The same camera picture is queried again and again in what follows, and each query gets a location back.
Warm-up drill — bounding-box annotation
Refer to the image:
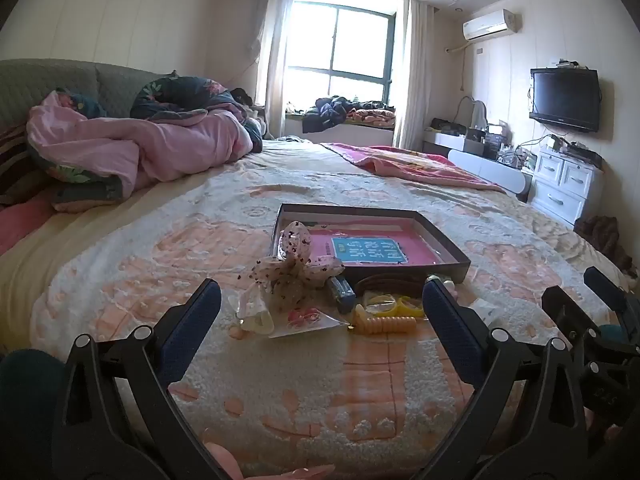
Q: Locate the striped pillow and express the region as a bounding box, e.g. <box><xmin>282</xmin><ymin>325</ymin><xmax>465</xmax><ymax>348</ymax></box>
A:
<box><xmin>0</xmin><ymin>125</ymin><xmax>51</xmax><ymax>206</ymax></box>

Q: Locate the clear yellow hair clip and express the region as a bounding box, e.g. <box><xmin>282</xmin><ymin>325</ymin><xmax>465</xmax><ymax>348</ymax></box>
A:
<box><xmin>235</xmin><ymin>287</ymin><xmax>277</xmax><ymax>337</ymax></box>

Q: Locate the white air conditioner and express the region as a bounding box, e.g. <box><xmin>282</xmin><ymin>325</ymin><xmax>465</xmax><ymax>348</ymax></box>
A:
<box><xmin>461</xmin><ymin>8</ymin><xmax>523</xmax><ymax>42</ymax></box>

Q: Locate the blue tube hair accessory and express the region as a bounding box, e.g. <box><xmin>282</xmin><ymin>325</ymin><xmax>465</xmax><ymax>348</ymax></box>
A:
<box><xmin>327</xmin><ymin>275</ymin><xmax>357</xmax><ymax>313</ymax></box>

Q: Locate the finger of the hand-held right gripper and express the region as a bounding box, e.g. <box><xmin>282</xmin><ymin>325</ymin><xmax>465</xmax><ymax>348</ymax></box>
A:
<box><xmin>541</xmin><ymin>285</ymin><xmax>606</xmax><ymax>356</ymax></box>
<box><xmin>583</xmin><ymin>266</ymin><xmax>640</xmax><ymax>326</ymax></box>

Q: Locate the dark teal cloth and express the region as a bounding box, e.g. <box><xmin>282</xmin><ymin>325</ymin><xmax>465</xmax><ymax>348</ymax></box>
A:
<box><xmin>0</xmin><ymin>349</ymin><xmax>66</xmax><ymax>480</ymax></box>

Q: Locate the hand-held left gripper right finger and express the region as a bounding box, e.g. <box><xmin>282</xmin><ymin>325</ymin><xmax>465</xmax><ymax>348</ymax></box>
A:
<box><xmin>410</xmin><ymin>277</ymin><xmax>598</xmax><ymax>480</ymax></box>

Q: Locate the dotted sheer hair bow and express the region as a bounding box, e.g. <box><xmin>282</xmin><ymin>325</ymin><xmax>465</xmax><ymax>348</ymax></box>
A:
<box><xmin>252</xmin><ymin>220</ymin><xmax>346</xmax><ymax>311</ymax></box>

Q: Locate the white window seat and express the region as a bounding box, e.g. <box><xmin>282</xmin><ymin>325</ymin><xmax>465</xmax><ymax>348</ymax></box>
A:
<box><xmin>285</xmin><ymin>115</ymin><xmax>401</xmax><ymax>148</ymax></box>

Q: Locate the orange patterned cloth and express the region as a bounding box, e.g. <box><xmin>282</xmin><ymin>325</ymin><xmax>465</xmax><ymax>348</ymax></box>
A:
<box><xmin>347</xmin><ymin>107</ymin><xmax>396</xmax><ymax>126</ymax></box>

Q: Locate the sheer white curtain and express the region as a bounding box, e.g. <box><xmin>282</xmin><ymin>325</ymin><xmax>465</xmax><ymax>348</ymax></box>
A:
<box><xmin>392</xmin><ymin>0</ymin><xmax>436</xmax><ymax>151</ymax></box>
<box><xmin>252</xmin><ymin>0</ymin><xmax>301</xmax><ymax>136</ymax></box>

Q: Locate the yellow spiral hair tie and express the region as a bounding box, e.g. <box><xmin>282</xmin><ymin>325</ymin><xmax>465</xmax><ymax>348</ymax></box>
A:
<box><xmin>348</xmin><ymin>310</ymin><xmax>417</xmax><ymax>335</ymax></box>

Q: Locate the pink printed blanket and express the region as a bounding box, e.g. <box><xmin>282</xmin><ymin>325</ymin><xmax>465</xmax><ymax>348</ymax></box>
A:
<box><xmin>320</xmin><ymin>142</ymin><xmax>506</xmax><ymax>192</ymax></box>

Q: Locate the small white hair accessory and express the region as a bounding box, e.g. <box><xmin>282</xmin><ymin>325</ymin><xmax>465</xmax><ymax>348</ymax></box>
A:
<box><xmin>426</xmin><ymin>273</ymin><xmax>457</xmax><ymax>295</ymax></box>

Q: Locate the pink quilt with floral side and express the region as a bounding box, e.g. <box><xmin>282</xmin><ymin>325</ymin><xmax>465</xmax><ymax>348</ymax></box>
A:
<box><xmin>25</xmin><ymin>76</ymin><xmax>264</xmax><ymax>213</ymax></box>

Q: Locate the white vanity mirror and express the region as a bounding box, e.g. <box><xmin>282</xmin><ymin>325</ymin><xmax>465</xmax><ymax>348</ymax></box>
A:
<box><xmin>470</xmin><ymin>97</ymin><xmax>489</xmax><ymax>131</ymax></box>

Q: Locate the pile of desk clutter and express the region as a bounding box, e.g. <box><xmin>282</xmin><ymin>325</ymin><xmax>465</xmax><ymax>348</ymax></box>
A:
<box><xmin>430</xmin><ymin>117</ymin><xmax>538</xmax><ymax>168</ymax></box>

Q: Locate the heap of light clothes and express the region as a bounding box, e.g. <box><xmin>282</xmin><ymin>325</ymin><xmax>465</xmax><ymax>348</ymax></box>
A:
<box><xmin>230</xmin><ymin>87</ymin><xmax>271</xmax><ymax>136</ymax></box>

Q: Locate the grey padded headboard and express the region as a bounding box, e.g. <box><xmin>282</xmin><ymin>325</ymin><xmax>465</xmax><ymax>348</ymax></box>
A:
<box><xmin>0</xmin><ymin>58</ymin><xmax>176</xmax><ymax>133</ymax></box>

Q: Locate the dark brown clothes heap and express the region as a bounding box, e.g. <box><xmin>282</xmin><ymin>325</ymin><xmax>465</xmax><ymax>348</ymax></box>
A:
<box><xmin>575</xmin><ymin>215</ymin><xmax>638</xmax><ymax>276</ymax></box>

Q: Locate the white drawer cabinet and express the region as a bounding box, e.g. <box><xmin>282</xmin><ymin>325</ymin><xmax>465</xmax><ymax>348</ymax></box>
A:
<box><xmin>529</xmin><ymin>146</ymin><xmax>606</xmax><ymax>226</ymax></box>

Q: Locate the white paper packet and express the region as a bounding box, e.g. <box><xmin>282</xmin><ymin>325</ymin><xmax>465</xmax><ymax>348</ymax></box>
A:
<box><xmin>467</xmin><ymin>297</ymin><xmax>501</xmax><ymax>331</ymax></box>

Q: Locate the yellow claw hair clip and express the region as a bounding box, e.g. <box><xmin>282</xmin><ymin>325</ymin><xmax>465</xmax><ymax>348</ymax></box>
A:
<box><xmin>362</xmin><ymin>292</ymin><xmax>426</xmax><ymax>318</ymax></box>

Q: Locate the black wall television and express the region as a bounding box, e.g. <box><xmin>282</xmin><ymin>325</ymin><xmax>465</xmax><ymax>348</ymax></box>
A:
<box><xmin>529</xmin><ymin>67</ymin><xmax>601</xmax><ymax>133</ymax></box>

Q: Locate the dark box tray pink inside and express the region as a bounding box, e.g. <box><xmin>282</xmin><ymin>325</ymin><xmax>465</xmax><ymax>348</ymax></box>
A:
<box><xmin>268</xmin><ymin>203</ymin><xmax>472</xmax><ymax>286</ymax></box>

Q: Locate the window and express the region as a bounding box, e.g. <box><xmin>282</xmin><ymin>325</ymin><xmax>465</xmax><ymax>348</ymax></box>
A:
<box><xmin>282</xmin><ymin>2</ymin><xmax>398</xmax><ymax>96</ymax></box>

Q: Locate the brown headband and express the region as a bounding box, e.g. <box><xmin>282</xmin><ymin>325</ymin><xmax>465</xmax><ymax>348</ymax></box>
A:
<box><xmin>356</xmin><ymin>274</ymin><xmax>426</xmax><ymax>293</ymax></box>

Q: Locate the person's left hand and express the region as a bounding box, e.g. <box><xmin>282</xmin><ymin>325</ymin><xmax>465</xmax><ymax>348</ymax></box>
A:
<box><xmin>204</xmin><ymin>441</ymin><xmax>337</xmax><ymax>480</ymax></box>

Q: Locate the person's right hand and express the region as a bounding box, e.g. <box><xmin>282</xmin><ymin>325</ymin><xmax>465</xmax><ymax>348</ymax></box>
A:
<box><xmin>584</xmin><ymin>406</ymin><xmax>626</xmax><ymax>443</ymax></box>

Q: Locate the clear bag of pink clips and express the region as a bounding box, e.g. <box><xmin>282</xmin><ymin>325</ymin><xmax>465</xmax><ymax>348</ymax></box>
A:
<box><xmin>270</xmin><ymin>305</ymin><xmax>351</xmax><ymax>339</ymax></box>

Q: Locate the pink pillow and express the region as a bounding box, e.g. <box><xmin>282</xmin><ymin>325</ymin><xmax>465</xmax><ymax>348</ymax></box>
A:
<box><xmin>0</xmin><ymin>195</ymin><xmax>56</xmax><ymax>256</ymax></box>

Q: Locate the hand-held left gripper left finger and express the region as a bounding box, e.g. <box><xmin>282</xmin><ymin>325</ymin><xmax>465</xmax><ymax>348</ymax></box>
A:
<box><xmin>50</xmin><ymin>277</ymin><xmax>236</xmax><ymax>480</ymax></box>

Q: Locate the dark jacket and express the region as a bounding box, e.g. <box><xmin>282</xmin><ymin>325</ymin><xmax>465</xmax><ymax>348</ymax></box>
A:
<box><xmin>302</xmin><ymin>96</ymin><xmax>351</xmax><ymax>133</ymax></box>

